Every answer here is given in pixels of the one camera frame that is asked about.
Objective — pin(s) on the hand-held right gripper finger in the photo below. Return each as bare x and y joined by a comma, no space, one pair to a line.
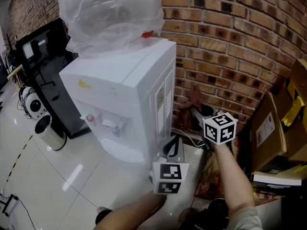
199,118
212,110

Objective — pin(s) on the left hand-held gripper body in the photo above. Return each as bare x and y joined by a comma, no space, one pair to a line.
170,176

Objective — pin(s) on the brown wiping cloth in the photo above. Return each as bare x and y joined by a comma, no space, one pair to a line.
192,97

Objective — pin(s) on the person's right forearm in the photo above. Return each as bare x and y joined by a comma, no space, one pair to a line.
232,181

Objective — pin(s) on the steel trash can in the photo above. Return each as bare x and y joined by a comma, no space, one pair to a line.
50,135

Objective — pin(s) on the black floor stand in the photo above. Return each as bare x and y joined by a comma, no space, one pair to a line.
9,202

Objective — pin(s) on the plastic-wrapped water bottle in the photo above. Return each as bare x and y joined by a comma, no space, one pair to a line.
108,15

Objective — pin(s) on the cardboard box with striped tape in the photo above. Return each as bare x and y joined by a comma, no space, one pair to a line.
297,128

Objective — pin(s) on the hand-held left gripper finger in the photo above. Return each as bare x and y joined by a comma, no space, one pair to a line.
166,148
181,152

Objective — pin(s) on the white round device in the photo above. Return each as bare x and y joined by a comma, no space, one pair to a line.
36,105
24,92

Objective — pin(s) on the person's right shoe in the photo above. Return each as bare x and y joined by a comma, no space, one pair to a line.
184,215

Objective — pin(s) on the person's black shorts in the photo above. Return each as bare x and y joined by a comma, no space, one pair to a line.
208,217

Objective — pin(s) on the yellow black striped tape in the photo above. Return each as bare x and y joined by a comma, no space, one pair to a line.
19,157

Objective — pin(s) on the person's grey shirt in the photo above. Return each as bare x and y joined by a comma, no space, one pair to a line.
244,220

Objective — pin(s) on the white water dispenser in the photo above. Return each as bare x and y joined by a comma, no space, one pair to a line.
108,80

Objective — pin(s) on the low wooden table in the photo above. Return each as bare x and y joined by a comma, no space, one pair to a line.
14,73

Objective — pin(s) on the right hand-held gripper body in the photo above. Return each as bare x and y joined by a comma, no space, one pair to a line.
219,128

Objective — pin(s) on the black flat box white lid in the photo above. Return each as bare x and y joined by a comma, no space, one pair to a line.
275,178

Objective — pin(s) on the bare branch coat rack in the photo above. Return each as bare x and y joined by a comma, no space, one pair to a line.
9,42

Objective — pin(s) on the black framed glass door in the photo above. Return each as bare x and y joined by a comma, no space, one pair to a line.
60,99

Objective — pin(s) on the person's left forearm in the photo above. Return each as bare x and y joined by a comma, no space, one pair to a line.
129,214

